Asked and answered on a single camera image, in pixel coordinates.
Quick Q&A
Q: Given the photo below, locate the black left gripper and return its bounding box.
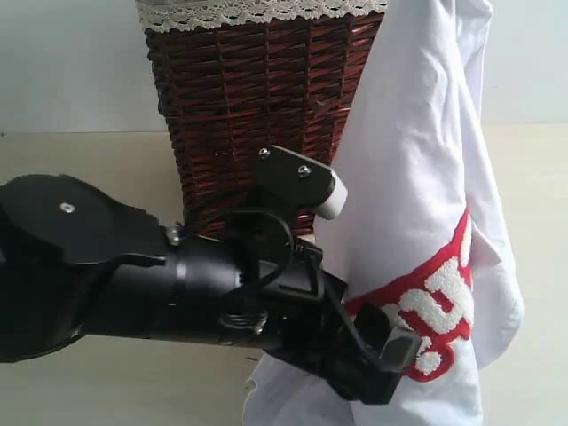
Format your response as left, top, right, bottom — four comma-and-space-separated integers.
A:
239, 248, 419, 405

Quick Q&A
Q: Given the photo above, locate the white t-shirt with red lettering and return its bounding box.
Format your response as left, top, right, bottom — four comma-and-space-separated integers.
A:
242, 1, 525, 425

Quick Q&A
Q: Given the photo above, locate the dark brown wicker basket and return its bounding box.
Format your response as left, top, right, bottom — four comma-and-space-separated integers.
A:
146, 12, 383, 235

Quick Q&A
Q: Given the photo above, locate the grey floral basket liner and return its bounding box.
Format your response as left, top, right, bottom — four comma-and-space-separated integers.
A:
135, 0, 390, 33

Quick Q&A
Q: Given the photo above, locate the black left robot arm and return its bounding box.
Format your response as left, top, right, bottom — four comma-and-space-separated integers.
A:
1, 174, 421, 405

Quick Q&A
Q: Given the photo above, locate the black camera cable left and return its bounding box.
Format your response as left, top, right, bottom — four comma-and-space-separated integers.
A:
212, 208, 387, 374

